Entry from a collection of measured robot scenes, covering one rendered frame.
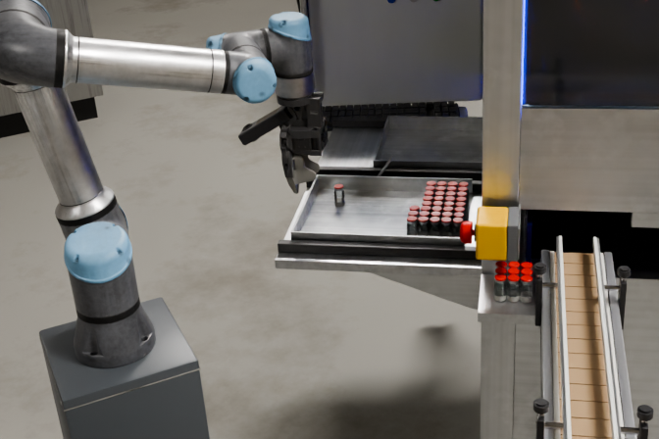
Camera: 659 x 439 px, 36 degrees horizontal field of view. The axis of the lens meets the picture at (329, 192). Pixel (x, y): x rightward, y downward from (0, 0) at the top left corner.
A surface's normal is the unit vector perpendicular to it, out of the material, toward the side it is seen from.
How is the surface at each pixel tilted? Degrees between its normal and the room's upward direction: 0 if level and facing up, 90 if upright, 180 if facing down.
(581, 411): 0
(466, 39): 90
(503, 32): 90
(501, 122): 90
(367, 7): 90
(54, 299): 0
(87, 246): 8
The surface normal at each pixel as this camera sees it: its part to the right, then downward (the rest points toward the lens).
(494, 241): -0.18, 0.45
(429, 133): -0.06, -0.89
